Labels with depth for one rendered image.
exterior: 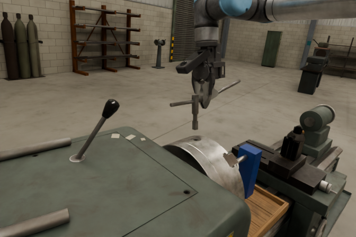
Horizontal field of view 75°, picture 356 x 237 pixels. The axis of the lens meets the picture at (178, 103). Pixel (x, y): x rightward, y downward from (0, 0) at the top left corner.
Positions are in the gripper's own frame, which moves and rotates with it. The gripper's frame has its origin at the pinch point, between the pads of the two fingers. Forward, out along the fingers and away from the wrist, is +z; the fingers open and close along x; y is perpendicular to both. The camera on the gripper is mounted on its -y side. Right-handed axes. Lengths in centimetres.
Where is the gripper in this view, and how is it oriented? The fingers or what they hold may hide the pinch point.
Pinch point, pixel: (202, 105)
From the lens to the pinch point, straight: 76.6
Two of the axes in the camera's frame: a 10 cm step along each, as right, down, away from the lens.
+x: -6.5, -1.1, 7.5
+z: 0.3, 9.8, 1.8
